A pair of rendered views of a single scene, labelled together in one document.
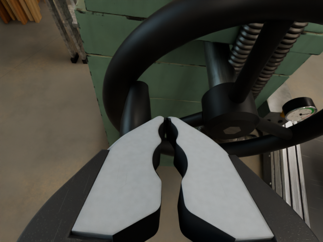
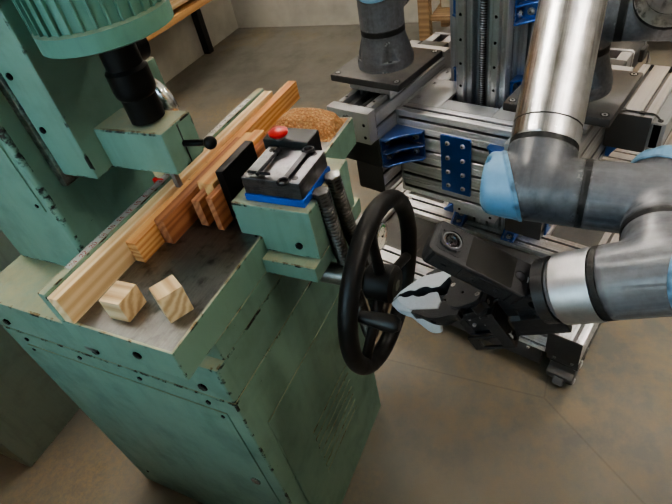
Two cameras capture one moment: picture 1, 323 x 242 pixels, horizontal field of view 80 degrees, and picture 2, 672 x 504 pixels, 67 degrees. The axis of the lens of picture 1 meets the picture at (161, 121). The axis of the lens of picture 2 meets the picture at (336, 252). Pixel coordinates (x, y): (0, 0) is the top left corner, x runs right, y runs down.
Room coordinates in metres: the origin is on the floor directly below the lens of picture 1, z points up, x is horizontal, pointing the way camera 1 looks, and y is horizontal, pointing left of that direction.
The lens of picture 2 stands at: (-0.20, 0.36, 1.38)
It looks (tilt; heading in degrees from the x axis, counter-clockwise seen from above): 42 degrees down; 315
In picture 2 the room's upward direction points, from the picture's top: 13 degrees counter-clockwise
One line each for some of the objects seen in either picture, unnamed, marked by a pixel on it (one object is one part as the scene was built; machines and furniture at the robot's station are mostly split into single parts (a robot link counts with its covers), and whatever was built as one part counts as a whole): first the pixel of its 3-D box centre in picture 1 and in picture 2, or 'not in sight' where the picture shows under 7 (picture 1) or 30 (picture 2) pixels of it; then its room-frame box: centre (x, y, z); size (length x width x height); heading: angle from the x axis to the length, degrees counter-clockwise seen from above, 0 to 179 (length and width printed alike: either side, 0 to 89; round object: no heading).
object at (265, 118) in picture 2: not in sight; (229, 156); (0.51, -0.13, 0.92); 0.54 x 0.02 x 0.04; 103
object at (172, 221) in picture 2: not in sight; (207, 186); (0.47, -0.04, 0.92); 0.25 x 0.02 x 0.05; 103
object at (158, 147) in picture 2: not in sight; (151, 143); (0.50, 0.00, 1.03); 0.14 x 0.07 x 0.09; 13
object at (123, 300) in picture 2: not in sight; (123, 301); (0.38, 0.20, 0.92); 0.04 x 0.04 x 0.04; 15
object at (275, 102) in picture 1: (269, 102); not in sight; (0.40, -0.29, 0.58); 0.12 x 0.08 x 0.08; 13
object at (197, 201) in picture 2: not in sight; (234, 175); (0.44, -0.08, 0.93); 0.21 x 0.02 x 0.05; 103
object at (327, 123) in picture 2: not in sight; (305, 119); (0.45, -0.30, 0.92); 0.14 x 0.09 x 0.04; 13
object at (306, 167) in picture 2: not in sight; (288, 162); (0.30, -0.08, 0.99); 0.13 x 0.11 x 0.06; 103
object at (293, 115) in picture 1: (295, 110); (375, 238); (0.33, -0.30, 0.65); 0.06 x 0.04 x 0.08; 103
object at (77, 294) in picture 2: not in sight; (188, 184); (0.50, -0.03, 0.92); 0.60 x 0.02 x 0.05; 103
